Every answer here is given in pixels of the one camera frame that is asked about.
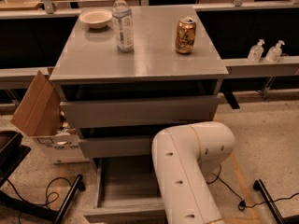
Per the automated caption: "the grey bottom drawer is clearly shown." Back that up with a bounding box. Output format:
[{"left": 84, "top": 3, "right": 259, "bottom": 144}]
[{"left": 83, "top": 155, "right": 168, "bottom": 224}]

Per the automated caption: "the grey drawer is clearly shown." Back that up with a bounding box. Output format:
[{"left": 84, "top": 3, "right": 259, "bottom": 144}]
[
  {"left": 61, "top": 95, "right": 220, "bottom": 128},
  {"left": 78, "top": 135, "right": 151, "bottom": 159},
  {"left": 83, "top": 155, "right": 168, "bottom": 224}
]

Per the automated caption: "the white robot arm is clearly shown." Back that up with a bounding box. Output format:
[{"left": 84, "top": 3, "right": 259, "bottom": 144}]
[{"left": 152, "top": 121, "right": 235, "bottom": 224}]

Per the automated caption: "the grey drawer cabinet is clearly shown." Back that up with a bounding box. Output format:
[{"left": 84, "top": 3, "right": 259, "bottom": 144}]
[{"left": 49, "top": 5, "right": 229, "bottom": 180}]

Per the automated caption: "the grey middle drawer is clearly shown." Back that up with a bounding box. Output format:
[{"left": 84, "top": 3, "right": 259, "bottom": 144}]
[{"left": 78, "top": 135, "right": 151, "bottom": 159}]

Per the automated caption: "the grey top drawer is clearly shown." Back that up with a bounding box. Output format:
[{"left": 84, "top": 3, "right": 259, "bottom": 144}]
[{"left": 61, "top": 95, "right": 220, "bottom": 128}]

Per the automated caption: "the open cardboard box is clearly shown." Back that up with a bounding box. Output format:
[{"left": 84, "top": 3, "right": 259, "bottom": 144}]
[{"left": 11, "top": 71, "right": 88, "bottom": 163}]

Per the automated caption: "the gold beverage can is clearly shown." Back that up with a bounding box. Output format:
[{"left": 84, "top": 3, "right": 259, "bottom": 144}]
[{"left": 175, "top": 17, "right": 196, "bottom": 54}]

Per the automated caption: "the clear plastic water bottle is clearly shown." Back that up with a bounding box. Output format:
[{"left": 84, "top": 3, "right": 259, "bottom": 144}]
[{"left": 112, "top": 0, "right": 134, "bottom": 52}]

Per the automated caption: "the white paper bowl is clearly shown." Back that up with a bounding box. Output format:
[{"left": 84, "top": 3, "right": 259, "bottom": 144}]
[{"left": 79, "top": 9, "right": 112, "bottom": 29}]

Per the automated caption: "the left hand sanitizer bottle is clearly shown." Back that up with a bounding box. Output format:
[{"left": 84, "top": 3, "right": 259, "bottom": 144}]
[{"left": 248, "top": 39, "right": 264, "bottom": 62}]

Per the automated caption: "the hand sanitizer bottle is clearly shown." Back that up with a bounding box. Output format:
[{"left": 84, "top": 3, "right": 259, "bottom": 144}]
[
  {"left": 265, "top": 40, "right": 285, "bottom": 63},
  {"left": 248, "top": 39, "right": 264, "bottom": 62}
]

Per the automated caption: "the black stand leg right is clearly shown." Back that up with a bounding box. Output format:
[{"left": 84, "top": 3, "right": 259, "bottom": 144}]
[{"left": 253, "top": 179, "right": 299, "bottom": 224}]

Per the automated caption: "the black stand leg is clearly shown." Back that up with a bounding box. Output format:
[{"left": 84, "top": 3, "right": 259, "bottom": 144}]
[
  {"left": 253, "top": 179, "right": 299, "bottom": 224},
  {"left": 0, "top": 175, "right": 85, "bottom": 224}
]

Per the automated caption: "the right hand sanitizer bottle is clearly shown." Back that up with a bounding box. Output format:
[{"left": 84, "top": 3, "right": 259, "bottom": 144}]
[{"left": 265, "top": 40, "right": 285, "bottom": 63}]

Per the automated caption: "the black bin left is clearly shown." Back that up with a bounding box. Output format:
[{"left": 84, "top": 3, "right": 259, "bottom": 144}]
[{"left": 0, "top": 131, "right": 31, "bottom": 187}]

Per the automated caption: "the black stand leg left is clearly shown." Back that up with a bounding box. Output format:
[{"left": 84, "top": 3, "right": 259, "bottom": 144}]
[{"left": 0, "top": 175, "right": 85, "bottom": 224}]

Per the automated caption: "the black floor cable left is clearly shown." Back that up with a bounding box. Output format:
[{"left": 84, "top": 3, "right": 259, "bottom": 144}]
[{"left": 6, "top": 176, "right": 73, "bottom": 224}]

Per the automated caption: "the black floor cable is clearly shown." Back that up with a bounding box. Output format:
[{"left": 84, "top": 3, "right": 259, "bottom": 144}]
[
  {"left": 6, "top": 176, "right": 73, "bottom": 224},
  {"left": 205, "top": 163, "right": 299, "bottom": 212}
]

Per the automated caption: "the black floor cable right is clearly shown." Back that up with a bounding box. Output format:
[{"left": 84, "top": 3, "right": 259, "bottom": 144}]
[{"left": 205, "top": 163, "right": 299, "bottom": 212}]

